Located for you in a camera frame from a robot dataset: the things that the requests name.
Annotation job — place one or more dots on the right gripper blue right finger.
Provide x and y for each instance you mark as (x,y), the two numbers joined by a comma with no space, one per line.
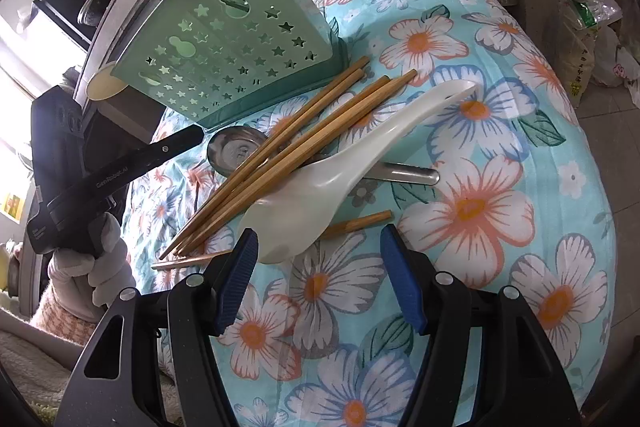
(405,283)

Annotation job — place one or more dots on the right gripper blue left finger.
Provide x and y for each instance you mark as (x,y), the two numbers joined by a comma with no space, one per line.
(234,278)

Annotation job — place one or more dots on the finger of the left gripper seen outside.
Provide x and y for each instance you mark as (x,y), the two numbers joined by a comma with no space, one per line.
(160,151)

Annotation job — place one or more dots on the large white rice spoon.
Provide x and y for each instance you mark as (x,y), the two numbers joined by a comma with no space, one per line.
(290,218)

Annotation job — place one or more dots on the bamboo chopstick five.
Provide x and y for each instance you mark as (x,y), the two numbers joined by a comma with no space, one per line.
(339,228)

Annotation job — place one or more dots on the bamboo chopstick two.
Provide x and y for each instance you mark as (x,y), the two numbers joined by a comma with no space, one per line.
(270,151)

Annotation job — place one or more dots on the bamboo chopstick three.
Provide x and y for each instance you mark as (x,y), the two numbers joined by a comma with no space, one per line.
(259,158)

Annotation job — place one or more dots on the bamboo chopstick four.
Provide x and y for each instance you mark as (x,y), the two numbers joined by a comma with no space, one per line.
(294,155)

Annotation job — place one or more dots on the green plastic utensil caddy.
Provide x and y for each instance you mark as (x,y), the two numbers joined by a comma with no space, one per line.
(216,61)

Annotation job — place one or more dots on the bamboo chopstick one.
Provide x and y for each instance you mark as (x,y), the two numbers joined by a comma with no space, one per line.
(260,156)

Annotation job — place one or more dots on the left gloved hand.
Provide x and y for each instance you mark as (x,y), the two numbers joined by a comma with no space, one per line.
(83,285)

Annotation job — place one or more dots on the rice sack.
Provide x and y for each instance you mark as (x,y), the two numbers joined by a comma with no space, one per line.
(575,55)

